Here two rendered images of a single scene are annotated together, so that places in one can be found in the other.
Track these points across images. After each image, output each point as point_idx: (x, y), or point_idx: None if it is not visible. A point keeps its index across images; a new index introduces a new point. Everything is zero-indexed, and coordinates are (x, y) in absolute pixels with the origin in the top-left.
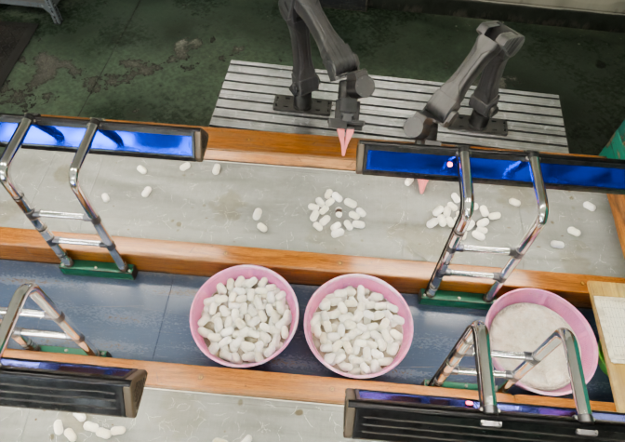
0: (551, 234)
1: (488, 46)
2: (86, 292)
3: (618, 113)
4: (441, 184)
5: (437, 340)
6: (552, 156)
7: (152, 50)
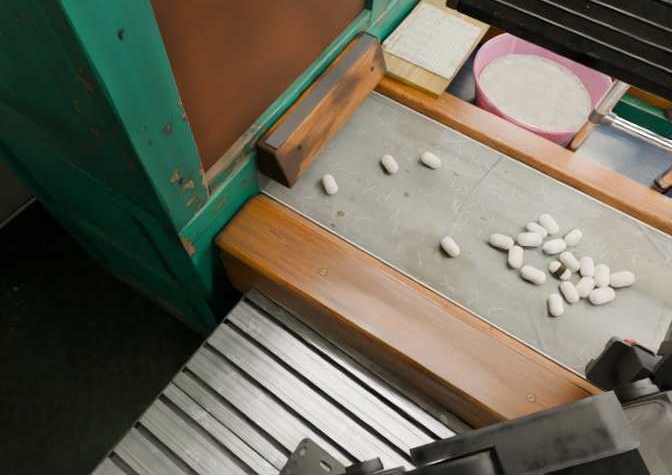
0: (422, 179)
1: (644, 446)
2: None
3: None
4: (565, 350)
5: (630, 166)
6: None
7: None
